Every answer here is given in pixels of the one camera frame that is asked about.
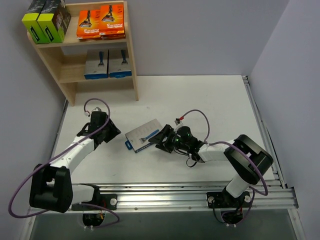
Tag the orange razor box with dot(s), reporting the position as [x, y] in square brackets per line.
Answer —
[88, 25]
[111, 20]
[113, 36]

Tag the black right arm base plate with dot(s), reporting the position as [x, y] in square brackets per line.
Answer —
[223, 199]

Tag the wooden three-tier shelf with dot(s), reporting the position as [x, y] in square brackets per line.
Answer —
[83, 42]

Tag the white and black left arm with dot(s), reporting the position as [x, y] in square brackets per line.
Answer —
[52, 188]

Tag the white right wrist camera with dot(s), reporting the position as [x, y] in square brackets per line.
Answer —
[178, 121]

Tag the grey blue razor pack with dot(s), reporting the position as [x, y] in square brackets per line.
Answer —
[138, 138]
[96, 64]
[119, 65]

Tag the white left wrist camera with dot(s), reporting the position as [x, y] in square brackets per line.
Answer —
[89, 113]

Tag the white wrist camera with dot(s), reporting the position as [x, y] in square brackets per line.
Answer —
[178, 121]
[89, 113]

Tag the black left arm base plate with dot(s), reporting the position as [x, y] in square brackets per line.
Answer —
[107, 201]

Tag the aluminium rail frame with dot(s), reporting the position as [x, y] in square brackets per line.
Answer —
[159, 197]

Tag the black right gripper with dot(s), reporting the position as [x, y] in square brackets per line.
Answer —
[169, 139]

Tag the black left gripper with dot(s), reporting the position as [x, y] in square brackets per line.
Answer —
[107, 133]

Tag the black green razor box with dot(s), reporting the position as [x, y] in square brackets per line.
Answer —
[30, 21]
[54, 20]

